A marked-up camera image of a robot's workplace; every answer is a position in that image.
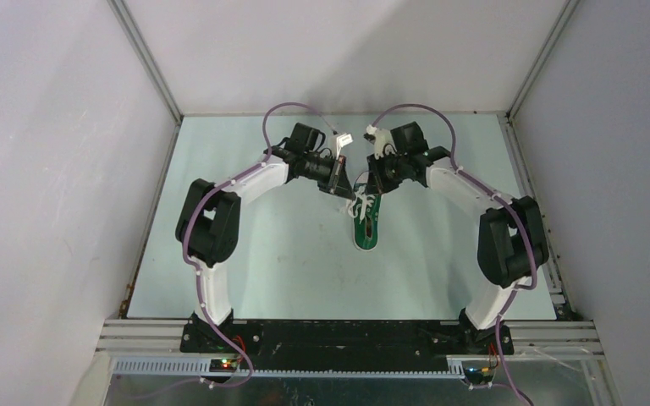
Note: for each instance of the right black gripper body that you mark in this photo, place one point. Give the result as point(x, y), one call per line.
point(392, 168)

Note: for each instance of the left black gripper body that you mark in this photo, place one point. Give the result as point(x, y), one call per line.
point(318, 170)

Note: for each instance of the white shoelace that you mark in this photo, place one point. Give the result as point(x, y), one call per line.
point(363, 203)

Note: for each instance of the green canvas sneaker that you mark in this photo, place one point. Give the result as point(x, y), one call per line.
point(365, 234)

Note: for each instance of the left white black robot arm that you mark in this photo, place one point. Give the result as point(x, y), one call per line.
point(209, 223)

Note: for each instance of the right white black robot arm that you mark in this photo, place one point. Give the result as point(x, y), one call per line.
point(511, 243)

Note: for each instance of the right controller board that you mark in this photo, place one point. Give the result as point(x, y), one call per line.
point(479, 376)

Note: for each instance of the controller board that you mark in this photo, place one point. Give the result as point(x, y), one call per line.
point(222, 365)
point(479, 376)

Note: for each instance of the left controller board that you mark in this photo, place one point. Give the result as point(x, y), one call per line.
point(222, 365)

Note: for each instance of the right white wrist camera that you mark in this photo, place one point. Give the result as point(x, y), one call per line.
point(381, 140)

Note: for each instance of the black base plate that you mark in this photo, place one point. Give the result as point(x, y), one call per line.
point(345, 345)

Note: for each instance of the grey slotted cable duct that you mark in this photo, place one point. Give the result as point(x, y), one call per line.
point(207, 367)

